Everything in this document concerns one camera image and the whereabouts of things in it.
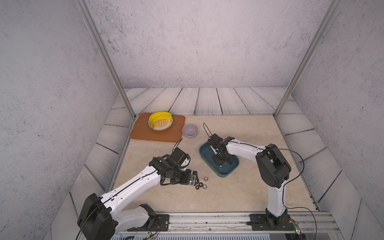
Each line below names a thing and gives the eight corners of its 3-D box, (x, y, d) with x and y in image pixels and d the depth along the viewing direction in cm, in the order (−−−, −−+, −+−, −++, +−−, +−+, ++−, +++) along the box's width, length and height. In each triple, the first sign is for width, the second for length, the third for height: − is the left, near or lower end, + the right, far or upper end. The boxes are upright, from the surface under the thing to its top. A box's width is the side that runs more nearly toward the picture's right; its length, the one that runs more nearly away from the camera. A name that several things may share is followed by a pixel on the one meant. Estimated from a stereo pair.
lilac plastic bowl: (182, 139, 108) (181, 134, 104) (183, 128, 115) (182, 123, 110) (198, 139, 108) (198, 134, 103) (198, 128, 115) (198, 123, 110)
